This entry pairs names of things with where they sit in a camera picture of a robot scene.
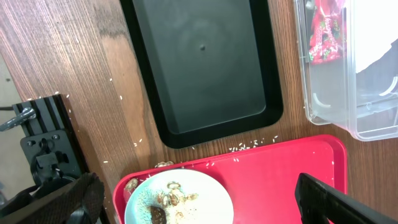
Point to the red plastic serving tray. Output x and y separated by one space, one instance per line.
252 186

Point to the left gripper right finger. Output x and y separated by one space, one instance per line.
320 203

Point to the black rectangular tray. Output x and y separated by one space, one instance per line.
209 66

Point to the large light blue plate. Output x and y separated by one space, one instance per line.
199 199

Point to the food leftovers on plate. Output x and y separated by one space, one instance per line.
167 205

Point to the red candy wrapper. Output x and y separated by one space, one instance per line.
328 32

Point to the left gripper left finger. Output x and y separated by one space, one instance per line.
57 201

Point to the food scrap on tray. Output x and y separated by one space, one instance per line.
131 185

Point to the white paper napkin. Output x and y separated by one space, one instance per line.
375 29

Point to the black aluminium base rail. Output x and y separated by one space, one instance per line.
50 144

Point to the clear plastic waste bin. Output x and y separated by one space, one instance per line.
365 103

